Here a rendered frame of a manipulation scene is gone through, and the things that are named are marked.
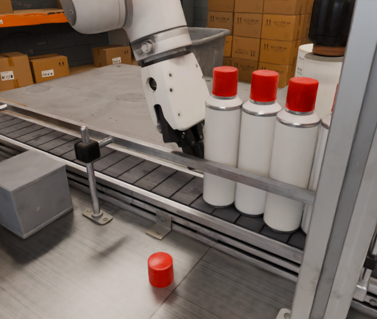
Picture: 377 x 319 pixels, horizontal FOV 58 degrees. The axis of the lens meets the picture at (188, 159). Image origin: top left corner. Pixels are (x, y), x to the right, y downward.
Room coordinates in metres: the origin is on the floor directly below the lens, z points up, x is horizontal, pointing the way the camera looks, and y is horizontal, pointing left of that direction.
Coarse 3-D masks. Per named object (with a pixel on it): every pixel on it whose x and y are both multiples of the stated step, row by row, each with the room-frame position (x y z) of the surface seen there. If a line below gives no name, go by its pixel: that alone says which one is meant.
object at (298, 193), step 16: (16, 112) 0.66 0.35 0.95; (32, 112) 0.62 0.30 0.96; (96, 128) 0.54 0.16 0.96; (128, 144) 0.49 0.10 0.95; (144, 144) 0.47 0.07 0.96; (176, 160) 0.44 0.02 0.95; (192, 160) 0.42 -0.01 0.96; (208, 160) 0.42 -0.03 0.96; (224, 176) 0.39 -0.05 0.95; (240, 176) 0.38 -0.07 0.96; (256, 176) 0.38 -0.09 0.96; (272, 192) 0.36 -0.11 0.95; (288, 192) 0.35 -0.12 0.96; (304, 192) 0.34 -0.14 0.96
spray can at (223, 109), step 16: (224, 80) 0.43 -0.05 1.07; (224, 96) 0.43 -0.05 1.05; (208, 112) 0.43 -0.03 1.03; (224, 112) 0.42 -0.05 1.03; (240, 112) 0.43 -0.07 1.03; (208, 128) 0.43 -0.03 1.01; (224, 128) 0.42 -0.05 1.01; (208, 144) 0.43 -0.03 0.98; (224, 144) 0.42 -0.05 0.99; (224, 160) 0.42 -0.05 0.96; (208, 176) 0.43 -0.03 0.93; (208, 192) 0.43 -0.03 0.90; (224, 192) 0.42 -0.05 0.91
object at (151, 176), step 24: (0, 120) 0.79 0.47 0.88; (24, 120) 0.79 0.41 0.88; (48, 144) 0.65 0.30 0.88; (72, 144) 0.65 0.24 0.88; (96, 168) 0.54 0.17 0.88; (120, 168) 0.54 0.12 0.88; (144, 168) 0.54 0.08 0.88; (168, 168) 0.54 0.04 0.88; (168, 192) 0.46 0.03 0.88; (192, 192) 0.46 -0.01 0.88; (216, 216) 0.40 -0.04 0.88; (240, 216) 0.40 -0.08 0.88; (288, 240) 0.36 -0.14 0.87
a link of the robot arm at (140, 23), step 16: (128, 0) 0.46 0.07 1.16; (144, 0) 0.47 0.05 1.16; (160, 0) 0.48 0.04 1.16; (176, 0) 0.49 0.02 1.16; (128, 16) 0.47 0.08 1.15; (144, 16) 0.47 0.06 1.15; (160, 16) 0.47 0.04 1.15; (176, 16) 0.48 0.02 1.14; (128, 32) 0.49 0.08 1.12; (144, 32) 0.47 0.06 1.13
